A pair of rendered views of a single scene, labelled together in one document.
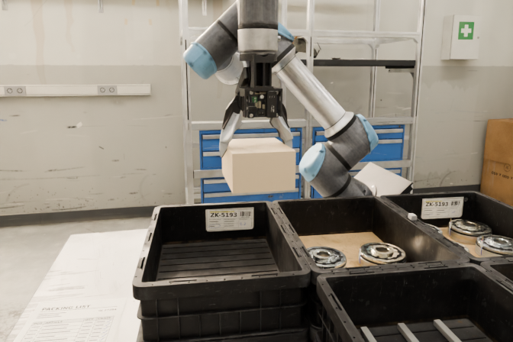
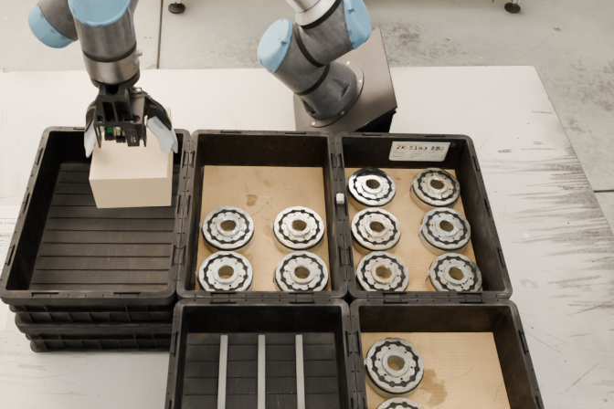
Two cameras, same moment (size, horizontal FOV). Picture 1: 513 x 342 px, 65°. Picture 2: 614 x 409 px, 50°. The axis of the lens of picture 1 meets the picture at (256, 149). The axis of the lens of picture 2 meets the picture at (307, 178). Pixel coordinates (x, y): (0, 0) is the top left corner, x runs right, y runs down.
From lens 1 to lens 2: 75 cm
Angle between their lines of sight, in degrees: 39
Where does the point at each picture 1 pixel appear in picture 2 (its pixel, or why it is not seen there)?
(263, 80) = (115, 117)
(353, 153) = (328, 52)
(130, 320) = not seen: hidden behind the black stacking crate
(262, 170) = (128, 192)
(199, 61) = (47, 38)
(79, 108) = not seen: outside the picture
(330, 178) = (294, 77)
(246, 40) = (89, 69)
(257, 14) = (96, 48)
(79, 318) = not seen: outside the picture
